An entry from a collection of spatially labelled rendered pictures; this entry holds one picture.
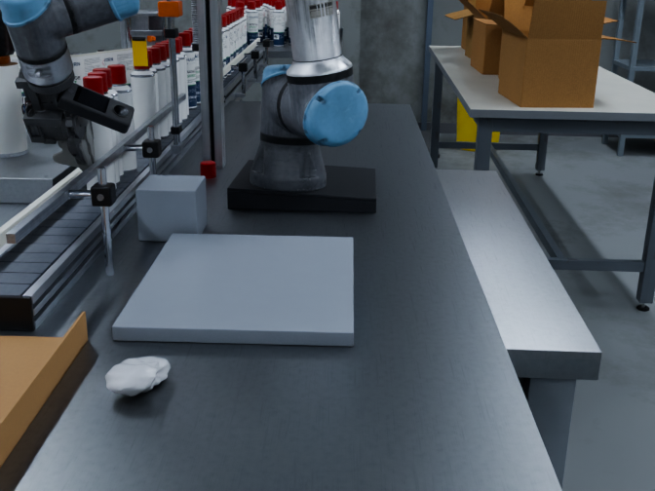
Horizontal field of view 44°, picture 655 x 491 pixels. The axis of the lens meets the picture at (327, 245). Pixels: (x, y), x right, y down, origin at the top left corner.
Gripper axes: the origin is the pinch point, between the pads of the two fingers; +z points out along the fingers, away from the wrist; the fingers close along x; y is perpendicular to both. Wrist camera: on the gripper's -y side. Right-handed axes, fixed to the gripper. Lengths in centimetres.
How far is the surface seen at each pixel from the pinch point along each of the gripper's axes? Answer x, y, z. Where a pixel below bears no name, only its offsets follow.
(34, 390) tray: 58, -13, -25
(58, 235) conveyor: 20.4, -0.7, -5.4
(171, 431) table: 62, -27, -24
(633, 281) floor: -116, -167, 174
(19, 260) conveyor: 30.0, 0.9, -10.9
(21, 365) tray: 51, -7, -18
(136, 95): -35.7, 1.2, 13.4
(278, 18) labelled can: -223, -11, 120
